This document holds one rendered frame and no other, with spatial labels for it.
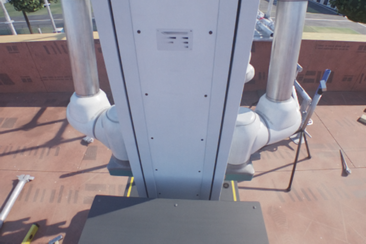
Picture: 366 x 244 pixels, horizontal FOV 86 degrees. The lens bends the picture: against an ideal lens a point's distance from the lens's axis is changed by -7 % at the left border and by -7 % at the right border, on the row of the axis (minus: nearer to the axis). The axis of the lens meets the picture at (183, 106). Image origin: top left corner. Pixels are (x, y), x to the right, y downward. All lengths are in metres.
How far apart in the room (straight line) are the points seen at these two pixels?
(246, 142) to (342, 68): 2.54
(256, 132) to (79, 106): 0.71
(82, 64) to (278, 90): 0.76
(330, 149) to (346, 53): 1.27
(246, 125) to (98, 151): 1.57
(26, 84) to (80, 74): 2.45
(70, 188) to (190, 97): 1.56
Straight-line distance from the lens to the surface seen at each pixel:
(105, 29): 0.51
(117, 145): 0.88
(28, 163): 2.33
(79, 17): 0.86
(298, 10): 0.83
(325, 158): 2.31
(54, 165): 2.19
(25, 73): 3.23
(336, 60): 3.12
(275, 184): 1.92
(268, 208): 1.79
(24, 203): 2.07
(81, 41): 0.87
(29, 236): 1.85
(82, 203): 1.85
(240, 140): 0.83
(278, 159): 2.09
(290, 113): 0.94
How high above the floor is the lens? 1.51
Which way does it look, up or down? 38 degrees down
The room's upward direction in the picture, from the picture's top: straight up
